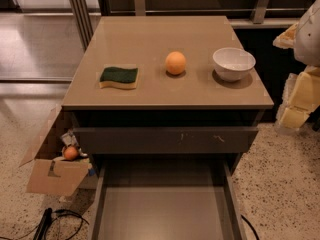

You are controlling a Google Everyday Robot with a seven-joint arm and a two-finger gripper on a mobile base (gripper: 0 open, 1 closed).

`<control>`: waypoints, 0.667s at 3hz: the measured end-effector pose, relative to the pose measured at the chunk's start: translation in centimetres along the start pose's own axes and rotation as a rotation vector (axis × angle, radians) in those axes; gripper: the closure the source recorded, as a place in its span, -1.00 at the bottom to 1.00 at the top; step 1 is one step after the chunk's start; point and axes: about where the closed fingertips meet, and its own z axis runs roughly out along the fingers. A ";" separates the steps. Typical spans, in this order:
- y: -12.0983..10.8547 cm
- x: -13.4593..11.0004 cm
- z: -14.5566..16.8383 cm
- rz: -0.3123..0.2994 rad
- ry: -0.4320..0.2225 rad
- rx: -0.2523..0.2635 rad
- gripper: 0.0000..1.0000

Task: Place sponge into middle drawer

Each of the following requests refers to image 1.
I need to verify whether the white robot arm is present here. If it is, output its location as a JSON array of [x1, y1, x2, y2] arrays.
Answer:
[[273, 0, 320, 134]]

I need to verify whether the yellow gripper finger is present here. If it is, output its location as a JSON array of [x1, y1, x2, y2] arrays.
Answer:
[[273, 23, 298, 49], [275, 66, 320, 134]]

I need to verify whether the white ceramic bowl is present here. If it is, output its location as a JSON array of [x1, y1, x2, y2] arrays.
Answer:
[[212, 47, 256, 82]]

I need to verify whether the crumpled packaging in box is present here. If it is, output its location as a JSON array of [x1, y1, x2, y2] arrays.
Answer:
[[61, 130, 88, 159]]

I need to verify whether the black power strip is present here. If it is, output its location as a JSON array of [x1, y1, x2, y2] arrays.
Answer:
[[33, 208, 53, 240]]

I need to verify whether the small orange in box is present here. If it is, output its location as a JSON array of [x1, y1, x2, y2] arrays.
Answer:
[[63, 146, 79, 161]]

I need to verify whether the grey drawer cabinet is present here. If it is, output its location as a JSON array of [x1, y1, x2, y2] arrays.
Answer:
[[61, 15, 275, 240]]

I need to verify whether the black cable on floor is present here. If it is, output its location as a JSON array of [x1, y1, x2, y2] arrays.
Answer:
[[0, 208, 90, 240]]

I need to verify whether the orange fruit on table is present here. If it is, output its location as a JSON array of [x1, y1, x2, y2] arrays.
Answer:
[[165, 51, 186, 75]]

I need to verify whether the grey open middle drawer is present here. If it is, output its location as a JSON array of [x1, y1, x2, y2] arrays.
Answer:
[[88, 160, 247, 240]]

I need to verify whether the open cardboard box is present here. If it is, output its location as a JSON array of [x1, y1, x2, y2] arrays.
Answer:
[[20, 105, 98, 196]]

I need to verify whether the green and yellow sponge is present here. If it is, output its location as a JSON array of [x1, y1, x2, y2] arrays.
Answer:
[[99, 66, 139, 89]]

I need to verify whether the grey top drawer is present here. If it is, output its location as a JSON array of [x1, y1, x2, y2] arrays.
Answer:
[[74, 127, 258, 155]]

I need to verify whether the black cable right of cabinet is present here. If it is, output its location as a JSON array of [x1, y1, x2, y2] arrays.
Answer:
[[241, 214, 261, 240]]

